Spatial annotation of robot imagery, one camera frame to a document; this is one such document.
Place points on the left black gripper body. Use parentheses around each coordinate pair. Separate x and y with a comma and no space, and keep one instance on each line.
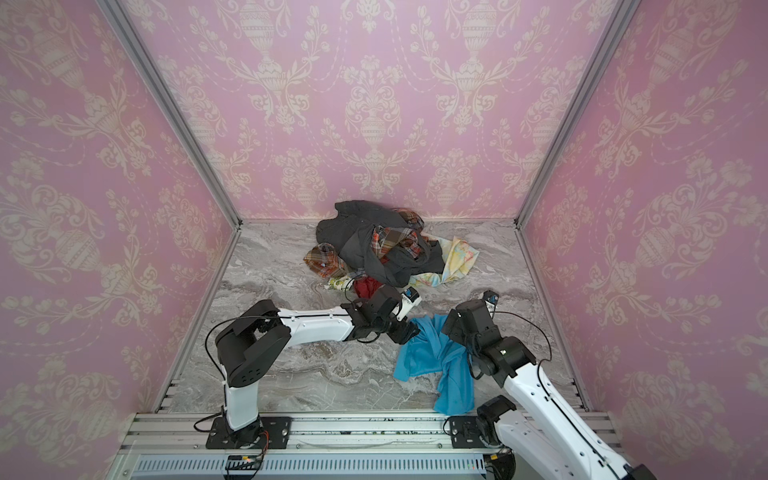
(400,330)

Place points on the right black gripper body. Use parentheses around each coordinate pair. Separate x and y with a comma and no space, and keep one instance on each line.
(462,324)

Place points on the teal blue cloth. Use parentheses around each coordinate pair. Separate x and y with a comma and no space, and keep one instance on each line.
(433,352)

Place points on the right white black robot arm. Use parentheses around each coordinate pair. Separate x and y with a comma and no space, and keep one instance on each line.
(532,419)

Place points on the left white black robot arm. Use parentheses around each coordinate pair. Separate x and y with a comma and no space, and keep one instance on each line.
(247,348)

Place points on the dark red cloth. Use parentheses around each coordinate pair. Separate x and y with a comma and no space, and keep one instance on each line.
(365,287)

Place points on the pale yellow patterned cloth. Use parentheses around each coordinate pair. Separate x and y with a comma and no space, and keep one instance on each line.
(459,258)

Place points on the white green floral cloth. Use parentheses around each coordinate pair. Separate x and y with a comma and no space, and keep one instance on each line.
(343,283)

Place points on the red plaid cloth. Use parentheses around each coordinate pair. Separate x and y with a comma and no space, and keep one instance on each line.
(390,237)

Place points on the dark grey garment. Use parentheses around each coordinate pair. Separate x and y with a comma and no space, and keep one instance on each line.
(372,240)

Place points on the small black circuit board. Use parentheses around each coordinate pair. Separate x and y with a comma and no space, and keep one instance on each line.
(242,463)

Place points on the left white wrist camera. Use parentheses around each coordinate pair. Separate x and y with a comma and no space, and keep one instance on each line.
(410,298)

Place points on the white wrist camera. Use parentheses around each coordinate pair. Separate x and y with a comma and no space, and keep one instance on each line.
(491,299)
(410,298)

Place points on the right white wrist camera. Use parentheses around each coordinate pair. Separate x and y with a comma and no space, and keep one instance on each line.
(491,299)

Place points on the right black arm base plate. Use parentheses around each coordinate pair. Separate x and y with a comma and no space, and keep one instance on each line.
(471,432)

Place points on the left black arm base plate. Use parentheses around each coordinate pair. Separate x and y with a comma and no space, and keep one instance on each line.
(263,434)

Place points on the aluminium front rail frame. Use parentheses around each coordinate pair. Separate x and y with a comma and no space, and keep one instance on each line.
(325,444)

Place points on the right aluminium corner post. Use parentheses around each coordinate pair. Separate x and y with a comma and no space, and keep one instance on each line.
(616,27)

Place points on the aluminium corner post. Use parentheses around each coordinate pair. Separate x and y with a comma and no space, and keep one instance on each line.
(616,27)
(118,19)

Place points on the left aluminium corner post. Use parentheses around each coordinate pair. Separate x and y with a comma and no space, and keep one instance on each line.
(118,19)

